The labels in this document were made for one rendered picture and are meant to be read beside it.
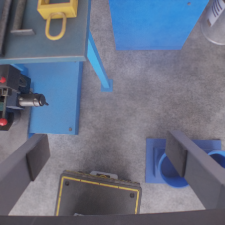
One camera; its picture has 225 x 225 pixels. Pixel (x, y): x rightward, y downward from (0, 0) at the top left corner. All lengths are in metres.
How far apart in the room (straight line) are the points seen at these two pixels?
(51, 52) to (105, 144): 1.15
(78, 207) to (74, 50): 1.22
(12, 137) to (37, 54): 1.28
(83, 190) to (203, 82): 1.58
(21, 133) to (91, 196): 0.96
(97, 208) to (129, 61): 1.47
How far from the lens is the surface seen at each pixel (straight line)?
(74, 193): 1.49
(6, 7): 0.97
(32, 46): 0.82
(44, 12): 0.83
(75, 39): 0.75
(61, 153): 1.82
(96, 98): 1.73
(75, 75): 1.74
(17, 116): 1.84
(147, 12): 1.45
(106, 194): 1.43
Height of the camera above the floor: 1.65
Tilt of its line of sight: 80 degrees down
